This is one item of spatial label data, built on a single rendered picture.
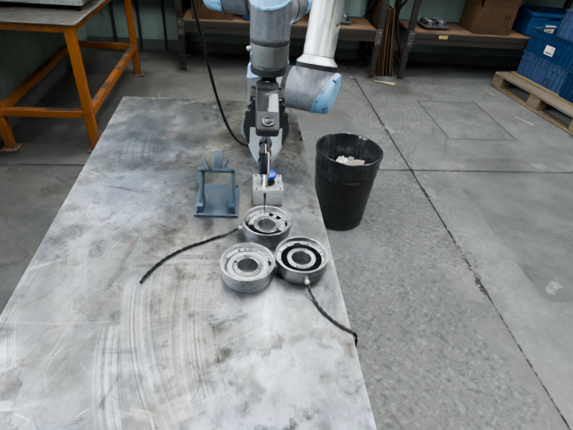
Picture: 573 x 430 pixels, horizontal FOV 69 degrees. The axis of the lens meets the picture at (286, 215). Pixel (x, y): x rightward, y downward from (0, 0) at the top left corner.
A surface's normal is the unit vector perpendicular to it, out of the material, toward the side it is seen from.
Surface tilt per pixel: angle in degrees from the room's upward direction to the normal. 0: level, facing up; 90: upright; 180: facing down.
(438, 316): 0
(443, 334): 0
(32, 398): 0
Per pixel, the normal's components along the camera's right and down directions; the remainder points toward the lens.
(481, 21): 0.07, 0.61
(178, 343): 0.07, -0.79
